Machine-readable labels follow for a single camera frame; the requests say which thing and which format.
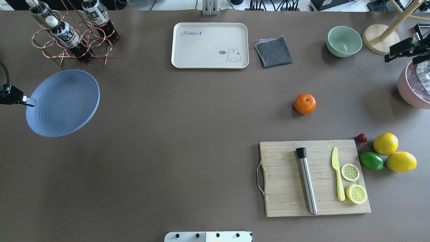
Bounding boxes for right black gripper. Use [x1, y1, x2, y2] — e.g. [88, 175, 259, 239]
[385, 24, 430, 65]

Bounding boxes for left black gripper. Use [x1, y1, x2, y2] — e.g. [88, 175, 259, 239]
[0, 85, 36, 107]

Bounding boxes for blue round plate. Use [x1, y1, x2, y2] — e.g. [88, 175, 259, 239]
[26, 70, 100, 137]

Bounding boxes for orange mandarin fruit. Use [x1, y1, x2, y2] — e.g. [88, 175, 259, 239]
[294, 93, 316, 115]

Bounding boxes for pink bowl with ice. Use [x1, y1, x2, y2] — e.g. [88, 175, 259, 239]
[398, 61, 430, 109]

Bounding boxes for wooden stand with round base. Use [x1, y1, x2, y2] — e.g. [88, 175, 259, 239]
[362, 0, 430, 55]

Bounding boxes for front tea bottle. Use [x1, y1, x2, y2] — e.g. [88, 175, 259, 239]
[45, 15, 92, 63]

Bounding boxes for tea bottle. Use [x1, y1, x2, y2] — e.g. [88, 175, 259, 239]
[45, 15, 92, 63]
[26, 0, 59, 26]
[82, 0, 120, 43]

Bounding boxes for green ceramic bowl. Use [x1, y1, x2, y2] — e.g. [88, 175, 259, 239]
[326, 26, 362, 57]

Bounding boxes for left rear tea bottle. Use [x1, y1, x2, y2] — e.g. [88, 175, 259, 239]
[26, 0, 59, 26]

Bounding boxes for upper whole lemon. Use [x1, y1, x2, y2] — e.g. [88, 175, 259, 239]
[373, 133, 399, 155]

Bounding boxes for whole lemon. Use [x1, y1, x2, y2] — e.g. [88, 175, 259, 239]
[373, 133, 399, 155]
[386, 152, 417, 172]

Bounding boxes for small red strawberry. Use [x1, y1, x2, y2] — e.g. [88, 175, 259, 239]
[354, 133, 367, 143]

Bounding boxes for right rear tea bottle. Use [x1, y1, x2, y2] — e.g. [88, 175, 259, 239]
[82, 0, 120, 43]

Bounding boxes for lower whole lemon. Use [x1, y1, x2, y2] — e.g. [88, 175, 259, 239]
[386, 152, 417, 172]

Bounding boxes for green lime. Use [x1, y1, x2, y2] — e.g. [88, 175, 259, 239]
[359, 152, 384, 171]

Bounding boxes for upper lemon slice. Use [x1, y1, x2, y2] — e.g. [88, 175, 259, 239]
[340, 163, 360, 182]

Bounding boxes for lemon slice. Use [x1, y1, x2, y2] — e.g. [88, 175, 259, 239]
[345, 184, 368, 205]
[340, 163, 360, 182]

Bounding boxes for grey folded cloth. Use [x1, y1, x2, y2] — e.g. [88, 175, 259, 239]
[254, 36, 293, 68]

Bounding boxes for steel muddler with black tip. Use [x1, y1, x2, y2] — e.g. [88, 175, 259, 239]
[296, 147, 318, 215]

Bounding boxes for lower lemon slice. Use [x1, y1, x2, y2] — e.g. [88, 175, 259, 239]
[345, 184, 368, 205]

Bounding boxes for yellow plastic knife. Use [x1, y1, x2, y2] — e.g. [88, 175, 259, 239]
[331, 147, 345, 201]

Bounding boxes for cream rabbit tray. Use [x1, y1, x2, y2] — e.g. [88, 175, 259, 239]
[171, 23, 249, 69]

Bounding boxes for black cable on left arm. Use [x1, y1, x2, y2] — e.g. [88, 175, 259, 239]
[0, 60, 10, 88]

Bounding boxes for copper wire bottle rack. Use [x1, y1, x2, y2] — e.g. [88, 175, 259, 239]
[31, 0, 117, 66]

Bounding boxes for grey metal mount bracket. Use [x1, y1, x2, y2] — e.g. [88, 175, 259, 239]
[202, 0, 218, 16]

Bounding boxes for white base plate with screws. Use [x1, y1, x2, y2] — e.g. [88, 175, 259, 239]
[164, 231, 253, 242]

